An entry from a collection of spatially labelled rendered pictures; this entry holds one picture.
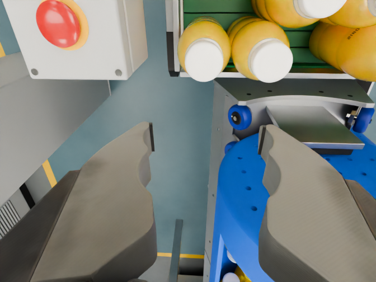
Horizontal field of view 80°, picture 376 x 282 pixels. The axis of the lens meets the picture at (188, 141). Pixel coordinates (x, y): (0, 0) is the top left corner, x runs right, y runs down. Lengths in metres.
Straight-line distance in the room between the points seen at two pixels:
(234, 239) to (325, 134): 0.20
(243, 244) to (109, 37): 0.24
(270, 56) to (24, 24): 0.23
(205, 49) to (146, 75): 1.18
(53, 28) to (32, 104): 0.69
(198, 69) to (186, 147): 1.36
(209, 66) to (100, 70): 0.11
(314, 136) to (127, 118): 1.31
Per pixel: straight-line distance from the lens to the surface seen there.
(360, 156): 0.41
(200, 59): 0.24
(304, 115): 0.42
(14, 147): 0.86
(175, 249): 1.94
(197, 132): 1.52
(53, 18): 0.24
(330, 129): 0.39
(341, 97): 0.46
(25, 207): 2.32
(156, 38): 1.35
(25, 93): 0.89
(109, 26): 0.23
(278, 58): 0.25
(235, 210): 0.26
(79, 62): 0.25
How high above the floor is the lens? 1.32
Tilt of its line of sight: 58 degrees down
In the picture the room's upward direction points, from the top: 174 degrees counter-clockwise
